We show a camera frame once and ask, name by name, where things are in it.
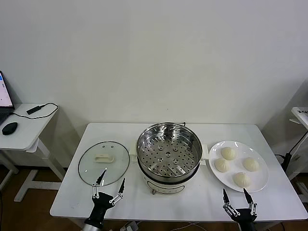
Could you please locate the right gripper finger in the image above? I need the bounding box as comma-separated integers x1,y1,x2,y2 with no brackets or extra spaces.
222,188,241,217
243,188,258,215

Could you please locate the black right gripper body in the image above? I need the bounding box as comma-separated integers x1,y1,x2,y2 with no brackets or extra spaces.
231,208,258,231

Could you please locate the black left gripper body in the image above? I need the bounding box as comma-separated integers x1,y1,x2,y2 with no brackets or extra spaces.
86,192,115,224

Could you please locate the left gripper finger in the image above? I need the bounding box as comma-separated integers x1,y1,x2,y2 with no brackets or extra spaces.
91,169,107,199
109,177,127,206

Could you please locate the white steamed baozi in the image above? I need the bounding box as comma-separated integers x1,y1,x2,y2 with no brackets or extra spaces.
242,157,260,172
232,172,252,188
214,158,231,173
220,146,238,161

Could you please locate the glass pot lid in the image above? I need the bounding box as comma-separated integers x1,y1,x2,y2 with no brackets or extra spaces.
78,141,131,187

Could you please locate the steel steamer pot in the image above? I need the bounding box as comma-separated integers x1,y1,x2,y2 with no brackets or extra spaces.
129,141,209,196

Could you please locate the perforated steel steamer basket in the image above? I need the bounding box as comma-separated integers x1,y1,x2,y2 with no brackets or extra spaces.
136,122,203,178

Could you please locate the white round plate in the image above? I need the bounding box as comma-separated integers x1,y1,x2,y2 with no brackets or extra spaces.
208,141,270,193

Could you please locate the white power strip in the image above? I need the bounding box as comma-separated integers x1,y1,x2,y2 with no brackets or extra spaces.
119,220,141,231

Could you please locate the white side desk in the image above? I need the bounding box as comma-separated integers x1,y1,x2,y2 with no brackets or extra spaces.
0,103,67,203

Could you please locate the black usb adapter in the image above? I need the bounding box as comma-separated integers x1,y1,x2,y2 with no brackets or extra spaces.
26,104,47,115

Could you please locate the white equipment stand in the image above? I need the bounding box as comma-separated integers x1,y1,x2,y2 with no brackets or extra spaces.
286,106,308,200

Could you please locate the black computer mouse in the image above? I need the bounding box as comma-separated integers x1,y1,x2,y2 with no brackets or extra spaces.
1,122,19,135

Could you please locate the black laptop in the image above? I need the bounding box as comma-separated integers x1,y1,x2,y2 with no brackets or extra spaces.
0,70,15,126

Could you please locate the black power cable with plug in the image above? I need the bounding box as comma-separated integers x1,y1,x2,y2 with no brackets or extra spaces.
275,134,308,170

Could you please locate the thin black laptop cable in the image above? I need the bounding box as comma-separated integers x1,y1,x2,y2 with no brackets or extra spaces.
9,103,59,119

